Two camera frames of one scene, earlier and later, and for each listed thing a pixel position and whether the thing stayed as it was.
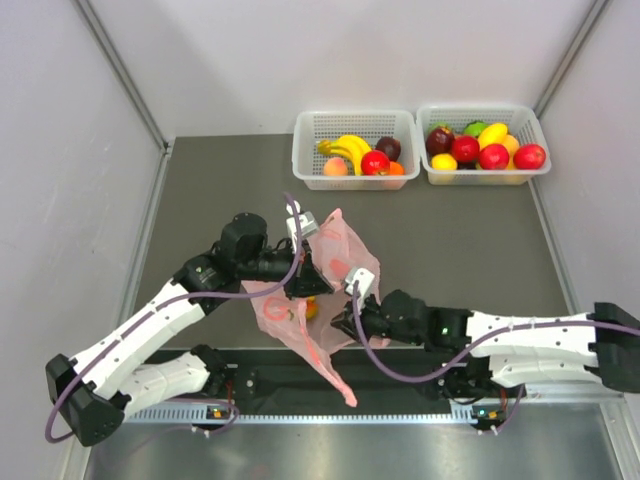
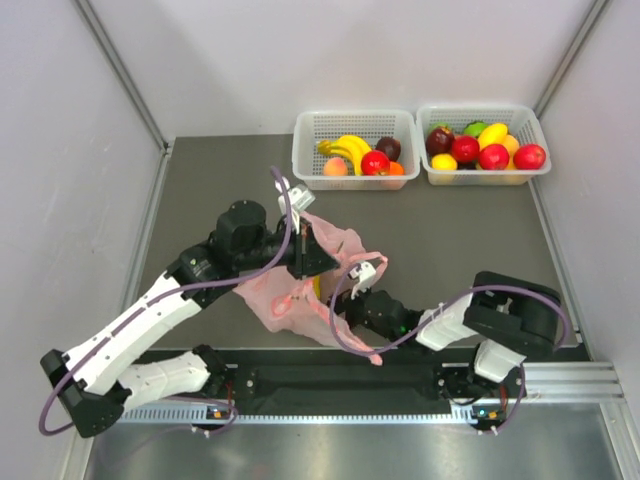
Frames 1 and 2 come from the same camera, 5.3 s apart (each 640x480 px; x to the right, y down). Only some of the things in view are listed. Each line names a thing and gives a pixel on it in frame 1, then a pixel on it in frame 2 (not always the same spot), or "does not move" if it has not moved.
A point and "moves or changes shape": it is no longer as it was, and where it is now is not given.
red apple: [375, 163] does not move
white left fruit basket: [313, 126] does not move
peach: [335, 167] does not move
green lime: [474, 128] does not move
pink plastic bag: [352, 271] moves or changes shape
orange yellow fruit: [312, 307] moves or changes shape
